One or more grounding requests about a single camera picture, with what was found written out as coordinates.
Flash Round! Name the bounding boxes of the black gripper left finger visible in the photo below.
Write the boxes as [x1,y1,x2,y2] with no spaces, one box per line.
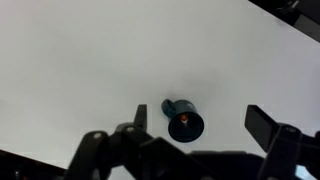
[63,103,188,180]

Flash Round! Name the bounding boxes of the dark teal mug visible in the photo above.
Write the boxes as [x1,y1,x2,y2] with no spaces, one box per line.
[161,98,205,144]

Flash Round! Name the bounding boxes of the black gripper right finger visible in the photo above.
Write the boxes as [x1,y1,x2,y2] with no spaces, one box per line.
[244,104,320,180]

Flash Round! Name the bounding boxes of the red marker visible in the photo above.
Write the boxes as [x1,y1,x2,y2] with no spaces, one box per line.
[179,113,190,129]

